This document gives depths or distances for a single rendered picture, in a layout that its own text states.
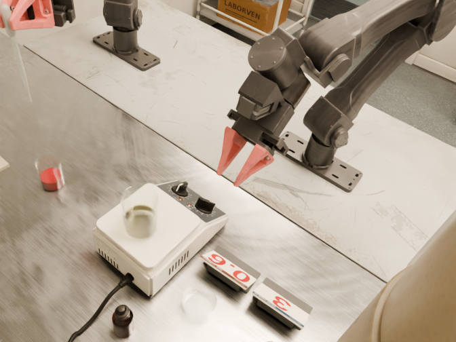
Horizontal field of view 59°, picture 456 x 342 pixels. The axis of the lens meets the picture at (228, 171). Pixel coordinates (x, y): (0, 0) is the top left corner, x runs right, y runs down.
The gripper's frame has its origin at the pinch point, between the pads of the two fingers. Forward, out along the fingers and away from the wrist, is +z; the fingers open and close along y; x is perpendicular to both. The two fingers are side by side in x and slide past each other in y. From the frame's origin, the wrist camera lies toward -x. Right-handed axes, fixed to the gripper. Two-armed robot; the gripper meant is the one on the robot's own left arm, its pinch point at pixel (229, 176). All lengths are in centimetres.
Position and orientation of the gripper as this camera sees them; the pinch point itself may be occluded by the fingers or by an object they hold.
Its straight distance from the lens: 65.0
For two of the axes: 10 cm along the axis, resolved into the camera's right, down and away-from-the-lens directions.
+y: 7.8, 5.2, -3.5
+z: -5.6, 8.3, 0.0
